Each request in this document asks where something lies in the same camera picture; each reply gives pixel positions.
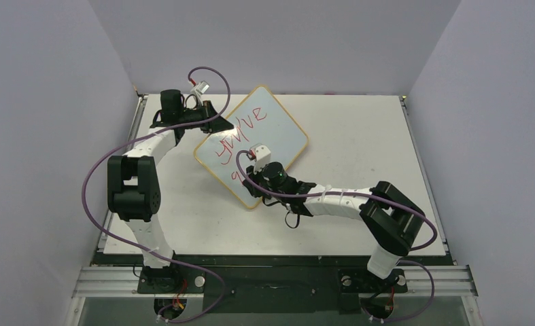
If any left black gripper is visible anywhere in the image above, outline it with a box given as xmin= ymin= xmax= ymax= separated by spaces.
xmin=179 ymin=101 xmax=234 ymax=134

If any aluminium rail frame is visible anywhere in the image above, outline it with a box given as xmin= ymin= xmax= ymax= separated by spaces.
xmin=65 ymin=263 xmax=483 ymax=325

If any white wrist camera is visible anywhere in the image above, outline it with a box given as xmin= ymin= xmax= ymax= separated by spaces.
xmin=190 ymin=80 xmax=209 ymax=103
xmin=247 ymin=143 xmax=271 ymax=174

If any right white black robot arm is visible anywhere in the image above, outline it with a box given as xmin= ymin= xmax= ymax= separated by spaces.
xmin=243 ymin=162 xmax=427 ymax=290

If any purple cable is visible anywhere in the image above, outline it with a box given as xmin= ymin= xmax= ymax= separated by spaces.
xmin=81 ymin=66 xmax=232 ymax=325
xmin=235 ymin=149 xmax=438 ymax=324

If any yellow framed whiteboard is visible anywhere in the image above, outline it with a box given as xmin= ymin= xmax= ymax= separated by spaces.
xmin=194 ymin=86 xmax=309 ymax=209

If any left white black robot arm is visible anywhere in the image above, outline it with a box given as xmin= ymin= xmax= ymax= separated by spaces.
xmin=107 ymin=89 xmax=234 ymax=292

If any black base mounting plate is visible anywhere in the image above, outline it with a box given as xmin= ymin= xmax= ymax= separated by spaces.
xmin=134 ymin=255 xmax=408 ymax=316

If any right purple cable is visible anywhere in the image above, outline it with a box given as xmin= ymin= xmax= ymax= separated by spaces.
xmin=235 ymin=149 xmax=438 ymax=324

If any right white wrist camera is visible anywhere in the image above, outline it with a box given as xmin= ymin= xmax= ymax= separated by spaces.
xmin=247 ymin=143 xmax=271 ymax=174

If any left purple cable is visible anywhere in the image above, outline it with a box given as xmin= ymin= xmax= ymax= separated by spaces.
xmin=81 ymin=66 xmax=232 ymax=325

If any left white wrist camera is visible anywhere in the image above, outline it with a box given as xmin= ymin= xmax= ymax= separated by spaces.
xmin=190 ymin=80 xmax=209 ymax=103

